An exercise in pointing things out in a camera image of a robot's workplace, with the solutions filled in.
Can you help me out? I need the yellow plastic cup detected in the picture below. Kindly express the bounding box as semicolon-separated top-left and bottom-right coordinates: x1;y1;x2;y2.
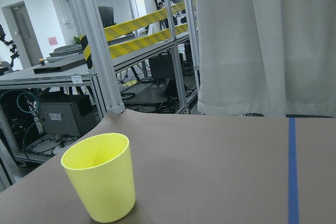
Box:
61;133;135;223

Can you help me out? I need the brown table mat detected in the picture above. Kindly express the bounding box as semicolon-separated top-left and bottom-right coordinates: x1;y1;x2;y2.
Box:
0;110;336;224

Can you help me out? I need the grey control cabinet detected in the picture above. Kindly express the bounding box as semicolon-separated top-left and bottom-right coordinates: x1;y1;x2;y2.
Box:
38;94;97;136

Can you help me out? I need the white curtain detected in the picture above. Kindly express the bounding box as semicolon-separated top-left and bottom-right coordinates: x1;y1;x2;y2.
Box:
196;0;335;117

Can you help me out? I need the aluminium frame post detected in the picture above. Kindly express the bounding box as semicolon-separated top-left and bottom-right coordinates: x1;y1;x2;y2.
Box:
71;0;125;116

